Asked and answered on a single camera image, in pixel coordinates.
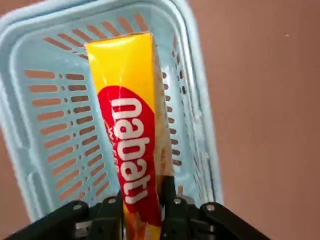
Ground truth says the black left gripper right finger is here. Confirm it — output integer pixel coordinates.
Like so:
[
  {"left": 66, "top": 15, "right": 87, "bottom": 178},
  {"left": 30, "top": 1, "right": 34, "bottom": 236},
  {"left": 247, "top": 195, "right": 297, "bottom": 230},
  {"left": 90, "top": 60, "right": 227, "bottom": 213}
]
[{"left": 159, "top": 174, "right": 272, "bottom": 240}]

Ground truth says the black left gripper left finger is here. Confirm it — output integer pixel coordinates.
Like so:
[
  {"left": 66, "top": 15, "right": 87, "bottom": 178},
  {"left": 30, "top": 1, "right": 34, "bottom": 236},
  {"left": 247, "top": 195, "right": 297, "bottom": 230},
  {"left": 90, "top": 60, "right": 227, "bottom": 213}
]
[{"left": 4, "top": 191, "right": 125, "bottom": 240}]

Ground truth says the yellow wafer box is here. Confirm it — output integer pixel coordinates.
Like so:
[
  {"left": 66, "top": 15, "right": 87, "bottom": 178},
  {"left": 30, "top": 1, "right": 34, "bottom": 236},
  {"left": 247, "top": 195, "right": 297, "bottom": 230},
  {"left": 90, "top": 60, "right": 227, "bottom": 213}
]
[{"left": 84, "top": 32, "right": 176, "bottom": 240}]

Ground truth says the light blue plastic basket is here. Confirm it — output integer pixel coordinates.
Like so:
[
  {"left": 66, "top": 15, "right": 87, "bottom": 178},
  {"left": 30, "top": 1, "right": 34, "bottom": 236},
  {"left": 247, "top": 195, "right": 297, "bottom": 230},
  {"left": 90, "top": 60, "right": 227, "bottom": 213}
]
[{"left": 0, "top": 0, "right": 225, "bottom": 225}]

